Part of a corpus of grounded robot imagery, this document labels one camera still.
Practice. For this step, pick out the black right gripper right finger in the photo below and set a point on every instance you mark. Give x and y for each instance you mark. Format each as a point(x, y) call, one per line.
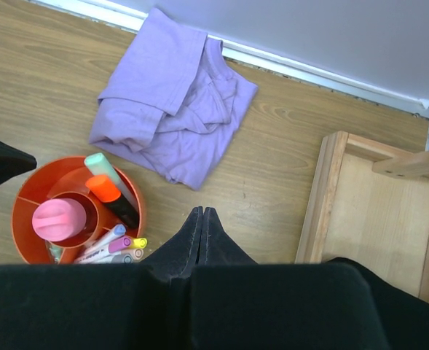
point(339, 304)

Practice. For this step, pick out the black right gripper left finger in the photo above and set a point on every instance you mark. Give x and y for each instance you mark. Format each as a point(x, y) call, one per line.
point(103, 306)

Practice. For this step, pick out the grey silver marker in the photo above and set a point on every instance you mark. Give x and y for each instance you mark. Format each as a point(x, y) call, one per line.
point(120, 258)

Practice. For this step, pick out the peach capped white marker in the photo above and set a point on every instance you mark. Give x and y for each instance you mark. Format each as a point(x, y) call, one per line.
point(136, 254)

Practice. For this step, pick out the pink capped white marker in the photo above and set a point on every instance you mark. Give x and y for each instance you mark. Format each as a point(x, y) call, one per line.
point(104, 251)

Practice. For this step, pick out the pink capped clear pencil tube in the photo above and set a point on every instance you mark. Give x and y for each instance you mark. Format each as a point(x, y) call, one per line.
point(59, 219)

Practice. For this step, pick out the mint green highlighter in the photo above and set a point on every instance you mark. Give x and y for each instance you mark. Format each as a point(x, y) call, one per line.
point(98, 164)

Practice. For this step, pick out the orange black highlighter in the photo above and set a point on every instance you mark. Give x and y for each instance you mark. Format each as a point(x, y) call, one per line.
point(112, 198)

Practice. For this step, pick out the yellow capped white marker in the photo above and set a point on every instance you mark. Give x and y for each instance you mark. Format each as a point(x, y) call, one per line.
point(138, 243)

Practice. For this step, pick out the orange round organizer container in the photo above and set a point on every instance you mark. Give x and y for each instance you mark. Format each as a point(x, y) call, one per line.
point(61, 178)

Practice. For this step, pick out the purple crumpled cloth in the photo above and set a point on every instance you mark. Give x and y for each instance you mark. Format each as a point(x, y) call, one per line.
point(172, 104)

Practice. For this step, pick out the wooden tray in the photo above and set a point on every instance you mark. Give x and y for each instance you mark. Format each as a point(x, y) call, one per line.
point(377, 220)

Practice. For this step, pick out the wooden rack frame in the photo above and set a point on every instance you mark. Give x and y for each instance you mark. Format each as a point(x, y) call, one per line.
point(410, 166)

